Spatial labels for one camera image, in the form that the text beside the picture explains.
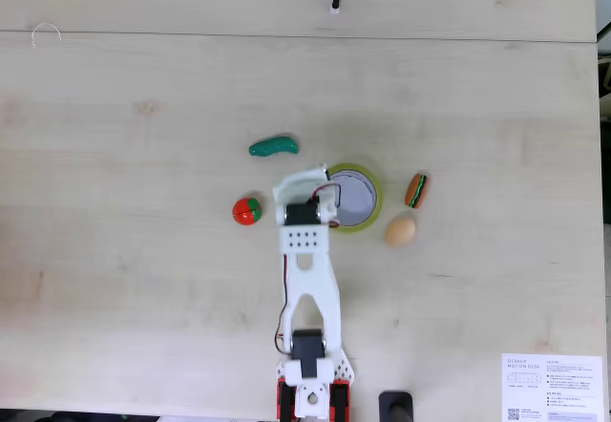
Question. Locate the white printed paper sheet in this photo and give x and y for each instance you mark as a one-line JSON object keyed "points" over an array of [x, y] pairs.
{"points": [[549, 393]]}

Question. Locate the green toy cucumber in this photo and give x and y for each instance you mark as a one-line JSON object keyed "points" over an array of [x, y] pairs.
{"points": [[272, 147]]}

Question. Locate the toy hamburger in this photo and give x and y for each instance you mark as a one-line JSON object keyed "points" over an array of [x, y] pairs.
{"points": [[416, 190]]}

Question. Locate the red table clamp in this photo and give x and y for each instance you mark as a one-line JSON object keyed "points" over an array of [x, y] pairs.
{"points": [[341, 400], [286, 400]]}

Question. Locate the clear packing tape roll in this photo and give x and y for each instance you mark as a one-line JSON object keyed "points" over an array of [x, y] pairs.
{"points": [[358, 229]]}

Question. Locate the beige toy egg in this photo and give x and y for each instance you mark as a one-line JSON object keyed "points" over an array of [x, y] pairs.
{"points": [[400, 231]]}

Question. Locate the red toy tomato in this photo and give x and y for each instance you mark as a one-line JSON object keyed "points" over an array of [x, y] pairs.
{"points": [[247, 212]]}

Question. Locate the black pole with base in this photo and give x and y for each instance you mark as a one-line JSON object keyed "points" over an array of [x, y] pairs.
{"points": [[395, 405]]}

